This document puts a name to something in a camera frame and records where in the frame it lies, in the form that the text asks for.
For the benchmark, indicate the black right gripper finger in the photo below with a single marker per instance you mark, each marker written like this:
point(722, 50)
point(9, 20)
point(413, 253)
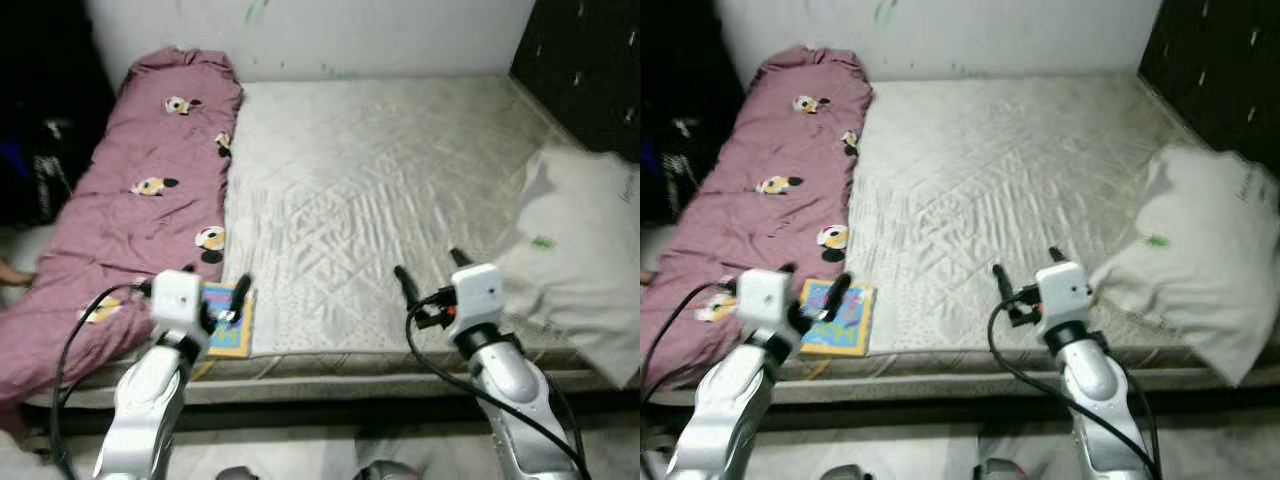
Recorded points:
point(1057, 256)
point(460, 257)
point(1002, 282)
point(406, 284)

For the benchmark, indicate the blue yellow children's book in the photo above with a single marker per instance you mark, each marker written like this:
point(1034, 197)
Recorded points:
point(235, 340)
point(850, 335)

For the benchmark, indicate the white pillow green tree print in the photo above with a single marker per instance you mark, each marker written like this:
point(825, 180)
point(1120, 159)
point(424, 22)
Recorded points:
point(1200, 260)
point(580, 260)

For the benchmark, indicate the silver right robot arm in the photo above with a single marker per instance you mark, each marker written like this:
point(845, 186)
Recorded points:
point(1090, 390)
point(510, 390)

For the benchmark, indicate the purple cartoon print blanket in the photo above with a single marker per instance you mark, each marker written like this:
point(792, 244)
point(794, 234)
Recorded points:
point(130, 230)
point(760, 230)

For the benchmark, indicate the white quilted mattress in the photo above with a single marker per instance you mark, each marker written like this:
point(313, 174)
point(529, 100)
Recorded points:
point(1000, 190)
point(380, 200)

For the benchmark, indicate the person's bare leg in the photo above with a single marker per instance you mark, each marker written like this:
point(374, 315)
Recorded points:
point(12, 273)
point(646, 277)

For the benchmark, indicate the black bag white print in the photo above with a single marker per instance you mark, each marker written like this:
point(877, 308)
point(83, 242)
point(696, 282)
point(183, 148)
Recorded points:
point(680, 170)
point(50, 175)

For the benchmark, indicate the silver robot right leg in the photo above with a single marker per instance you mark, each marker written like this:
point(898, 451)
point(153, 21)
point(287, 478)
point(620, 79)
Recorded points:
point(388, 470)
point(1002, 470)

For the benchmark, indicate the blue fabric item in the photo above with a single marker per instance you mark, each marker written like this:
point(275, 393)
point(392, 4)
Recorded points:
point(646, 165)
point(10, 165)

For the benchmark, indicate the black tufted headboard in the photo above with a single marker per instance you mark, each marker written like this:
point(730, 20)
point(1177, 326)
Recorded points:
point(590, 70)
point(1220, 70)

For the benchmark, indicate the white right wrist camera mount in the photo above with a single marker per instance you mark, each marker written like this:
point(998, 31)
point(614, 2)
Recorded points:
point(1063, 290)
point(478, 292)

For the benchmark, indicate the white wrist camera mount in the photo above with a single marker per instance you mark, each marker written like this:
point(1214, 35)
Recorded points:
point(178, 298)
point(1063, 290)
point(478, 292)
point(765, 298)

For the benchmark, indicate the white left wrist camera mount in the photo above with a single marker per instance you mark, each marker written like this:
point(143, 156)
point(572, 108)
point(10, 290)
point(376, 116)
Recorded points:
point(178, 298)
point(765, 298)

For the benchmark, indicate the grey bed frame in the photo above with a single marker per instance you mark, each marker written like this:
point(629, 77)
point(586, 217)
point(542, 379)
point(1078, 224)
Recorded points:
point(350, 387)
point(950, 385)

